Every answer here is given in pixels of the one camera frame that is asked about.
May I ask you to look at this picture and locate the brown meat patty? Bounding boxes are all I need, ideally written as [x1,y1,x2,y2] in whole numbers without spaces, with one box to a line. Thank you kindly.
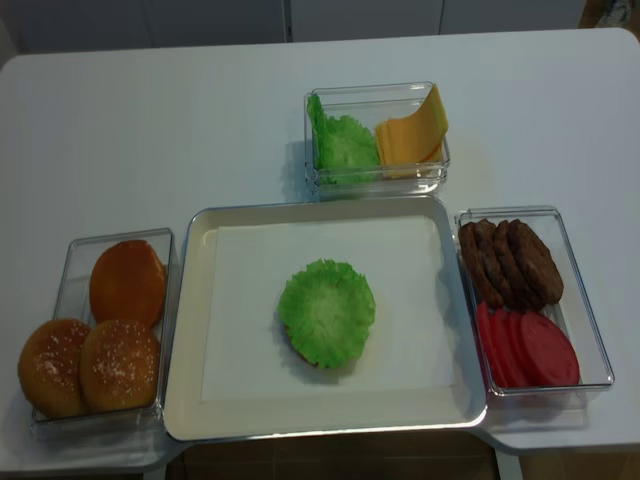
[458,222,504,308]
[474,219,519,310]
[493,220,544,311]
[507,220,564,305]

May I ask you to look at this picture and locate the plain bun bottom upright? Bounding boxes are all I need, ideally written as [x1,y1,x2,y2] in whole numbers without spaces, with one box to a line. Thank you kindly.
[89,239,167,328]

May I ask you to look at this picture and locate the stacked yellow cheese slices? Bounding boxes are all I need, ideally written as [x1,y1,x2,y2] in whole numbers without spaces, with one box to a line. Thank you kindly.
[375,119,449,167]

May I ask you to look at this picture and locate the clear bun container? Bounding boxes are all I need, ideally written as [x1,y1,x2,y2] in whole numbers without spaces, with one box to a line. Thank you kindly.
[29,228,179,440]

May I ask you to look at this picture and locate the bottom bun half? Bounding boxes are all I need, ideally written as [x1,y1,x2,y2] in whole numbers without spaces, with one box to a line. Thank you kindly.
[283,325,349,369]

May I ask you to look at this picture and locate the white rectangular serving tray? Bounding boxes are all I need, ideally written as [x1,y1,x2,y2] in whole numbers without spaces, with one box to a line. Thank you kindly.
[164,196,487,442]

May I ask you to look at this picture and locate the remaining green lettuce leaves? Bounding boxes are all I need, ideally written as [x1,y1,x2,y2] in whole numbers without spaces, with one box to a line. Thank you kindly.
[307,94,379,185]

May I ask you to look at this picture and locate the red tomato slice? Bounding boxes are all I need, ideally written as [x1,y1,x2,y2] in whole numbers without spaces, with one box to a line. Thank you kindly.
[477,301,508,388]
[507,311,535,387]
[520,312,580,386]
[492,309,528,388]

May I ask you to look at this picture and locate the clear patty tomato container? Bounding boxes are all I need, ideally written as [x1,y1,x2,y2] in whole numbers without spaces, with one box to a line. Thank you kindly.
[454,206,615,413]

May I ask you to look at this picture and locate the curled top cheese slice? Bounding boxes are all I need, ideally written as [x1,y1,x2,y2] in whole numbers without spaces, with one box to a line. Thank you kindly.
[387,84,449,164]

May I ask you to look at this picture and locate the green lettuce leaf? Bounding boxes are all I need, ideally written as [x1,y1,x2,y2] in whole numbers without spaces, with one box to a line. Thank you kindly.
[277,259,376,369]

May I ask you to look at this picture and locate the right sesame bun top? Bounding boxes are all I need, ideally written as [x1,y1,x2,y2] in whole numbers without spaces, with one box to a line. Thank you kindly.
[79,320,160,413]

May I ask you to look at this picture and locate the left sesame bun top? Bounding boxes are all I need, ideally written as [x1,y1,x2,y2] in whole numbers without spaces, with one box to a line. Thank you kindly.
[17,318,91,419]

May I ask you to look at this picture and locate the clear lettuce cheese container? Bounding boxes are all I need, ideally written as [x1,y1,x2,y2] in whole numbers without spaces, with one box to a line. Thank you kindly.
[304,81,451,200]

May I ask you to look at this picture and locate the white paper tray liner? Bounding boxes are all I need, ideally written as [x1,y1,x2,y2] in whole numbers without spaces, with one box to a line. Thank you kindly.
[201,216,455,400]

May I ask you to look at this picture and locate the sesame bun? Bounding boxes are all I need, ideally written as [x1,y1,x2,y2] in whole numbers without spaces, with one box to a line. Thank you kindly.
[79,320,160,413]
[17,318,91,419]

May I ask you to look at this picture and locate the front brown meat patty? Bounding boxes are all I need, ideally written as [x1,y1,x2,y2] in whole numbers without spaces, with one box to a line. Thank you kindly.
[507,220,564,305]

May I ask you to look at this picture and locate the front red tomato slice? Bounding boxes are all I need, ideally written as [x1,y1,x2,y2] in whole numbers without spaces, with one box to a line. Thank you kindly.
[520,312,580,386]

